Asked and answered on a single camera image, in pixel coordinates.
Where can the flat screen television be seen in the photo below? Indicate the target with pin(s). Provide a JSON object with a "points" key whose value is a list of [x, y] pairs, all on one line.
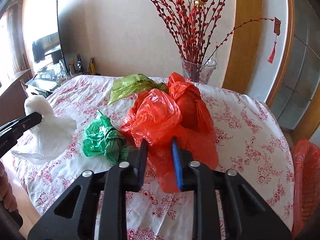
{"points": [[46, 45]]}

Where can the frosted glass sliding door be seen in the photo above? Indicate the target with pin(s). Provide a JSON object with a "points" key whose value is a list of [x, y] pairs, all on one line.
{"points": [[302, 74]]}

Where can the red fu tassel ornament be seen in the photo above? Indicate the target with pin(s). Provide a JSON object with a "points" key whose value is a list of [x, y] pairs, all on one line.
{"points": [[276, 30]]}

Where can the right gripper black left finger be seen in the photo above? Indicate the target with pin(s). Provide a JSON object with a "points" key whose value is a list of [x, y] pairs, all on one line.
{"points": [[94, 206]]}

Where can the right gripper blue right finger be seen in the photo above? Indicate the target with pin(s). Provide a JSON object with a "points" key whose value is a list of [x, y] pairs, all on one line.
{"points": [[245, 213]]}

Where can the large red plastic bag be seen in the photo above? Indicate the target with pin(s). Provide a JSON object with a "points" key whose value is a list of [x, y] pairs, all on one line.
{"points": [[156, 118]]}

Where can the white foam wrap bag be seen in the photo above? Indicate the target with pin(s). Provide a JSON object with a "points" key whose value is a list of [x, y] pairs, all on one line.
{"points": [[50, 138]]}

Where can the glass tv stand clutter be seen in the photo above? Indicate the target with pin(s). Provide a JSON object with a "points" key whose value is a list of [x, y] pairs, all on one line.
{"points": [[50, 78]]}

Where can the red bin liner bag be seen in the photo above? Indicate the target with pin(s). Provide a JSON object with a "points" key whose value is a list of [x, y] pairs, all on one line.
{"points": [[305, 156]]}

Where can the glass vase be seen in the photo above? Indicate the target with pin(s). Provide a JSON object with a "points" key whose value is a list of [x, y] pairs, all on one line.
{"points": [[199, 73]]}

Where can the small red knotted bag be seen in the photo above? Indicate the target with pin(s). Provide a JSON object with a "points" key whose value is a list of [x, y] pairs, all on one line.
{"points": [[195, 114]]}

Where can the floral white red tablecloth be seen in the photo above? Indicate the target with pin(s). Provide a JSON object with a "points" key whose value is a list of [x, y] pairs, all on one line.
{"points": [[248, 139]]}

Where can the red berry branch bouquet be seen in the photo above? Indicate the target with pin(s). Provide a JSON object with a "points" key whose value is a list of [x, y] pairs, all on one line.
{"points": [[190, 26]]}

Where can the dark green plastic bag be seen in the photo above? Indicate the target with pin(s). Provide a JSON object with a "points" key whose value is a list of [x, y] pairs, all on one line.
{"points": [[102, 138]]}

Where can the person's left hand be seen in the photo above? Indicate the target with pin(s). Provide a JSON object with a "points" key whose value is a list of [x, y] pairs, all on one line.
{"points": [[6, 194]]}

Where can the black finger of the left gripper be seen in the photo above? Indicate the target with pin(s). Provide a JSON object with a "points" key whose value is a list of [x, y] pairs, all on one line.
{"points": [[17, 127]]}

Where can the light green paw-print bag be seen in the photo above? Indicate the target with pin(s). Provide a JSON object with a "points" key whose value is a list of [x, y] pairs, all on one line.
{"points": [[133, 84]]}

